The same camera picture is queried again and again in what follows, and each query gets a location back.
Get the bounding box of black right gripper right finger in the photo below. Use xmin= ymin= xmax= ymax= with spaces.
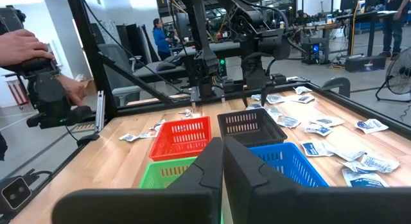
xmin=223 ymin=136 xmax=411 ymax=224

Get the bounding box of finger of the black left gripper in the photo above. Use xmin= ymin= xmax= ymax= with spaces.
xmin=223 ymin=78 xmax=250 ymax=108
xmin=259 ymin=73 xmax=288 ymax=107

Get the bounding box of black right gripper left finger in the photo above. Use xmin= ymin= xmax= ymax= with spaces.
xmin=51 ymin=137 xmax=225 ymax=224

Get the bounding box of black plastic basket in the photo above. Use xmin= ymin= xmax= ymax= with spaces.
xmin=217 ymin=108 xmax=288 ymax=148

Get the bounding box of blue plastic basket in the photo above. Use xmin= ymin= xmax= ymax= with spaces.
xmin=249 ymin=142 xmax=330 ymax=188

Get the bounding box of black computer tower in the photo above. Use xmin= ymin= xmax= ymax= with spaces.
xmin=301 ymin=36 xmax=328 ymax=65

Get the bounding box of green plastic basket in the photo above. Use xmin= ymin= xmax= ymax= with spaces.
xmin=138 ymin=156 xmax=198 ymax=189

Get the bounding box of black table clamp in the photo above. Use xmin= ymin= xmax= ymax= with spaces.
xmin=320 ymin=76 xmax=351 ymax=99

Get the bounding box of wooden workbench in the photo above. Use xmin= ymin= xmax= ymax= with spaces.
xmin=288 ymin=22 xmax=341 ymax=55

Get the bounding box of person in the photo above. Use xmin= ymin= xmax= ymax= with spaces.
xmin=152 ymin=18 xmax=171 ymax=60
xmin=294 ymin=9 xmax=311 ymax=26
xmin=381 ymin=0 xmax=411 ymax=60

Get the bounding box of red plastic basket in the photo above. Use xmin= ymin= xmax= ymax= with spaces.
xmin=149 ymin=116 xmax=213 ymax=162

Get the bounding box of black computer mouse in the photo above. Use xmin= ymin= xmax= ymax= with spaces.
xmin=156 ymin=61 xmax=177 ymax=72

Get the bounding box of dark grey desk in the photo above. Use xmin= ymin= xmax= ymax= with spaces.
xmin=133 ymin=40 xmax=258 ymax=83

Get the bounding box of black equipment case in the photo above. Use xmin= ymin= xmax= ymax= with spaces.
xmin=345 ymin=55 xmax=387 ymax=73

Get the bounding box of black standing desk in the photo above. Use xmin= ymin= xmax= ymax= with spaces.
xmin=335 ymin=10 xmax=399 ymax=56

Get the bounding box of grey office chair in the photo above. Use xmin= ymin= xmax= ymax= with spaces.
xmin=98 ymin=43 xmax=144 ymax=107

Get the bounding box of black floor fan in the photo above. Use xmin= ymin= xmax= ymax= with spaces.
xmin=374 ymin=46 xmax=411 ymax=103

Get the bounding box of silver aluminium bar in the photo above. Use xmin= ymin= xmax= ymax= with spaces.
xmin=94 ymin=90 xmax=106 ymax=134

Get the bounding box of cardboard box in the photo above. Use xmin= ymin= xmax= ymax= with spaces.
xmin=76 ymin=78 xmax=97 ymax=96

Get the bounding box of person's hand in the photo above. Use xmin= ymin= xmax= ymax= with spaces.
xmin=0 ymin=28 xmax=55 ymax=67
xmin=57 ymin=74 xmax=87 ymax=107

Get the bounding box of black depth camera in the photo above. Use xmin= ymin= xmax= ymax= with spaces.
xmin=0 ymin=175 xmax=33 ymax=212

